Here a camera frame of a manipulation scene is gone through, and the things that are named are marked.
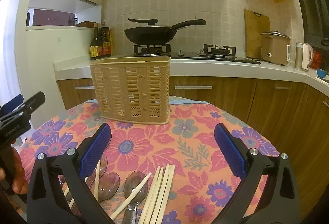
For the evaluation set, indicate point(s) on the person's left hand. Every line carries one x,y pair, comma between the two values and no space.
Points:
19,185

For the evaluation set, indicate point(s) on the red label sauce bottle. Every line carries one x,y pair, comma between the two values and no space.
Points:
104,38

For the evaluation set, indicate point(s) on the red container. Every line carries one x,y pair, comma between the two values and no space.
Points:
317,61

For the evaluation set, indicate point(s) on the blue bowl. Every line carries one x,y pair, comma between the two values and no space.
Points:
321,73

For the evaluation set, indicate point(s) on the black wok with lid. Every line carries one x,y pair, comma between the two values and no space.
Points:
152,34

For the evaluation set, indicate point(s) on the clear plastic spoon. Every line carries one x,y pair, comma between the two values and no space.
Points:
108,186
102,170

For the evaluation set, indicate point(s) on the black gas stove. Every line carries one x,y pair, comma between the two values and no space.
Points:
208,52

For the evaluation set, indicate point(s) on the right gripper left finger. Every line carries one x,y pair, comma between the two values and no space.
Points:
46,202

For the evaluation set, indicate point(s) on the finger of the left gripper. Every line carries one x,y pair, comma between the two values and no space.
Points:
27,107
11,105

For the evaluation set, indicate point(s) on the wooden cutting board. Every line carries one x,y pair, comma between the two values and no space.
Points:
255,24

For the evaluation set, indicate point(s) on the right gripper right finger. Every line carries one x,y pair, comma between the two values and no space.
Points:
279,202

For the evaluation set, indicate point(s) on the floral tablecloth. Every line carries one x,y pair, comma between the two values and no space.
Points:
203,182

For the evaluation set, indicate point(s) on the brown rice cooker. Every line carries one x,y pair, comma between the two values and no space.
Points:
276,47

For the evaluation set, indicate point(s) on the dark soy sauce bottle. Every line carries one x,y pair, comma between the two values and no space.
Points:
94,43

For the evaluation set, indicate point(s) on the beige plastic utensil basket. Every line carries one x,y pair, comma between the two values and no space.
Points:
133,89

